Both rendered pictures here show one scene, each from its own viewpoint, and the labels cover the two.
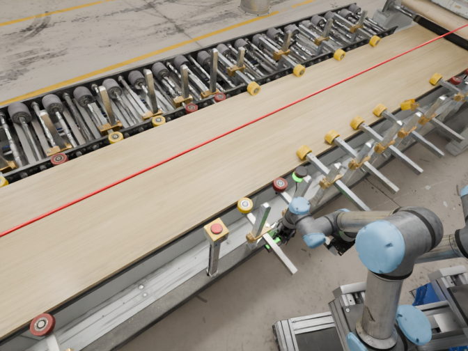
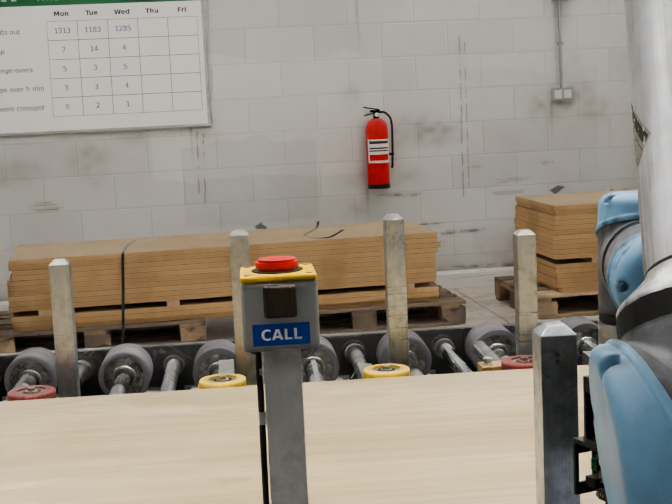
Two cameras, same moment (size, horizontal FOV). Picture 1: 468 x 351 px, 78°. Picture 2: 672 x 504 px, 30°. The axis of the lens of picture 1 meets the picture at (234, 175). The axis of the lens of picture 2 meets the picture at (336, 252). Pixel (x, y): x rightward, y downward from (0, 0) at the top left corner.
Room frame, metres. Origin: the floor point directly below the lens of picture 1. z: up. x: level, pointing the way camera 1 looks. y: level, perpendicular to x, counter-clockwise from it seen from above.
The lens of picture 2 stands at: (-0.40, -0.74, 1.39)
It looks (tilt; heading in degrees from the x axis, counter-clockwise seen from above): 7 degrees down; 39
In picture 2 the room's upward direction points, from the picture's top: 3 degrees counter-clockwise
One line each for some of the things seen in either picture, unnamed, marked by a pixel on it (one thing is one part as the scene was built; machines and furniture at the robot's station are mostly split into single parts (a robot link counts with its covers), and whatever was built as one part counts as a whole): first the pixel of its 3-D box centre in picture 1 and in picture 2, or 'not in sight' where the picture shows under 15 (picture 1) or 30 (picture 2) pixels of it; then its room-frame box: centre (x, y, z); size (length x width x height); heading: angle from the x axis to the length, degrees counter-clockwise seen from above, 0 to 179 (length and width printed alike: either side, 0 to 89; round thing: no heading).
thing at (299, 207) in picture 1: (297, 210); (642, 256); (0.59, -0.27, 1.23); 0.09 x 0.08 x 0.11; 31
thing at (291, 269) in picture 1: (266, 238); not in sight; (0.64, -0.22, 0.84); 0.43 x 0.03 x 0.04; 43
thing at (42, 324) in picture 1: (47, 326); not in sight; (0.10, 0.65, 0.85); 0.08 x 0.08 x 0.11
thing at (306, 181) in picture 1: (294, 203); not in sight; (0.81, -0.34, 0.93); 0.03 x 0.03 x 0.48; 43
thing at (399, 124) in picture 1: (379, 149); not in sight; (1.33, -0.89, 0.93); 0.03 x 0.03 x 0.48; 43
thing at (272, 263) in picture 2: (216, 228); (277, 267); (0.47, 0.03, 1.22); 0.04 x 0.04 x 0.02
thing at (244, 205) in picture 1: (244, 208); not in sight; (0.78, -0.08, 0.85); 0.08 x 0.08 x 0.11
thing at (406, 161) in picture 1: (387, 145); not in sight; (1.34, -0.93, 0.95); 0.50 x 0.04 x 0.04; 43
